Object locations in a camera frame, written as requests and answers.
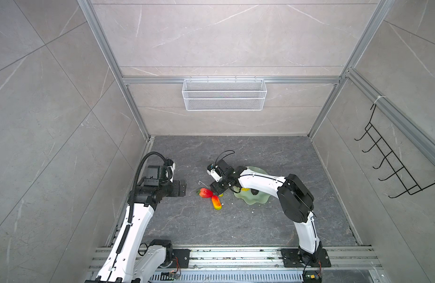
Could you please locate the orange yellow fake mango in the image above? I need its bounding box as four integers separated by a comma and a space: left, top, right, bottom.
212, 195, 222, 211

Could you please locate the red fake strawberry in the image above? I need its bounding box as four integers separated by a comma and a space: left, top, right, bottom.
197, 188, 214, 198

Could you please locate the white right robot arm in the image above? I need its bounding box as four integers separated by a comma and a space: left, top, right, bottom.
207, 159, 322, 261

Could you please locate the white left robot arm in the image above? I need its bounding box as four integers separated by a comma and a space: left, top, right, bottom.
88, 204, 173, 283

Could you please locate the light green wavy fruit bowl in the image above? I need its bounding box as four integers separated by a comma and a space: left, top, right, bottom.
231, 166, 270, 205

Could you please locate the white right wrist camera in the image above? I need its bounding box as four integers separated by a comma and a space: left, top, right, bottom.
207, 164, 222, 182

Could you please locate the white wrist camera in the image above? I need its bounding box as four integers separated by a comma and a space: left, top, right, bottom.
164, 159, 176, 182
207, 164, 222, 182

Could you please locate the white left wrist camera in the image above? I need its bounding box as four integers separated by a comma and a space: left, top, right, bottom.
164, 159, 176, 182

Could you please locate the black corrugated cable conduit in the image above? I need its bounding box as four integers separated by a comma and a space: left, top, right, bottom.
114, 151, 168, 255

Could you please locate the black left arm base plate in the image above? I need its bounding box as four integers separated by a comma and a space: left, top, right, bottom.
159, 249, 191, 270

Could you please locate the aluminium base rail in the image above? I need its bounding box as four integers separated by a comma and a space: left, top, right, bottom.
85, 245, 389, 283

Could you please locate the white wire mesh basket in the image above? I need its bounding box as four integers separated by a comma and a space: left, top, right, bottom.
182, 79, 267, 112

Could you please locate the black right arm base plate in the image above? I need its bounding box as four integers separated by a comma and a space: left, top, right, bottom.
280, 248, 332, 268

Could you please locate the black wire hook rack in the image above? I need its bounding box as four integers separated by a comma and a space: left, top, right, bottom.
354, 104, 435, 199

